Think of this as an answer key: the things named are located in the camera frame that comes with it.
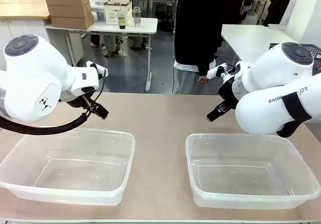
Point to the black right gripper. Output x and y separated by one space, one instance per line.
229 93

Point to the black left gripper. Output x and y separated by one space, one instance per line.
75 101

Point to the clear plastic bin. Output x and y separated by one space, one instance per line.
67 163
250 171

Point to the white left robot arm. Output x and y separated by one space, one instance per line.
32 78

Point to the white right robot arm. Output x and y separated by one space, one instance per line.
263 108

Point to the white plastic basket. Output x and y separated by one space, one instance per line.
118 10

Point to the person's left hand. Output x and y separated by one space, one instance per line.
203 79

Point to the background person in grey coat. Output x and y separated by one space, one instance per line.
107 38

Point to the cup with green drink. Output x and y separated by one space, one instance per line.
122 21

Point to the person in black coat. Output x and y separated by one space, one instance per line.
198 20

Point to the white folding table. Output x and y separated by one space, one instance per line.
145 25

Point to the clear cup with dome lid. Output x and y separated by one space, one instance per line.
137 16

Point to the clear storage container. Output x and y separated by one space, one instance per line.
97 9

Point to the white cabinet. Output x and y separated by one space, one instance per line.
25 33

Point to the background person in dark clothes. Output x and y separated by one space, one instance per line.
141 0

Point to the background person in dark trousers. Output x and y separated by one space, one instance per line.
283 3

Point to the light wooden table top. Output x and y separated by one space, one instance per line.
22 6

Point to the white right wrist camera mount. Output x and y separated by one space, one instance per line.
218 70

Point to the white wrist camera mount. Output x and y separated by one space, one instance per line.
96 67
218 70

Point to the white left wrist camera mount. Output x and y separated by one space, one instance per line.
96 67

